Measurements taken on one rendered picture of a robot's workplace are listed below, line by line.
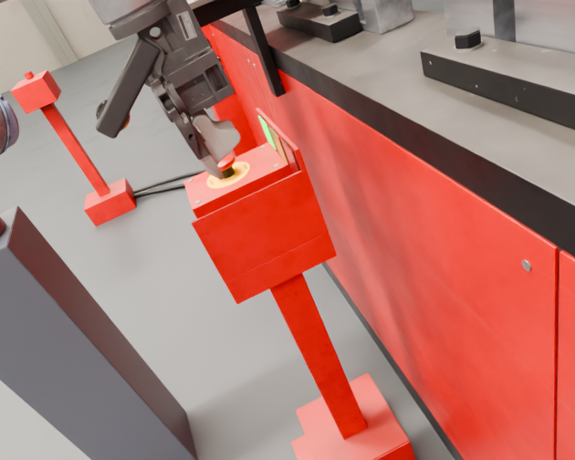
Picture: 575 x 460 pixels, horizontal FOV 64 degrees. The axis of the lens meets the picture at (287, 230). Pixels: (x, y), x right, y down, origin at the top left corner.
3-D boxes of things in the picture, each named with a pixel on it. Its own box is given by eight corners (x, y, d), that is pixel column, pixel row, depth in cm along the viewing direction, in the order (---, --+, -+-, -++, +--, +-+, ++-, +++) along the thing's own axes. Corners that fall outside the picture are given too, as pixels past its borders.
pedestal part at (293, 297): (333, 418, 106) (247, 244, 76) (356, 406, 107) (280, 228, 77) (343, 440, 101) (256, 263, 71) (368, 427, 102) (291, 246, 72)
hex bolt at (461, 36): (448, 50, 48) (446, 35, 47) (471, 39, 48) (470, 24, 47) (465, 54, 46) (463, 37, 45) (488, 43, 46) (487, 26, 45)
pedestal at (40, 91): (97, 211, 275) (5, 79, 229) (135, 193, 277) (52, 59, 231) (95, 226, 259) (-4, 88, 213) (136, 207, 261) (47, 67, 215)
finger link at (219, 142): (258, 168, 58) (224, 104, 53) (218, 192, 58) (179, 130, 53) (253, 160, 61) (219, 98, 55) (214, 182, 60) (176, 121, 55)
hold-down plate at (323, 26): (279, 24, 99) (275, 10, 97) (302, 15, 100) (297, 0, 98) (333, 44, 74) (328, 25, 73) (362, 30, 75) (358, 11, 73)
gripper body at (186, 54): (238, 99, 52) (183, -9, 45) (172, 135, 52) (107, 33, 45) (225, 84, 59) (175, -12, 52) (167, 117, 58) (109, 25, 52)
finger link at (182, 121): (212, 158, 54) (172, 91, 49) (200, 164, 54) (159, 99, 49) (205, 145, 58) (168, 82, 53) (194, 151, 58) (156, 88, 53)
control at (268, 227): (213, 236, 82) (165, 149, 72) (293, 198, 83) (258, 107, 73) (236, 305, 65) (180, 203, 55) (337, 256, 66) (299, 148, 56)
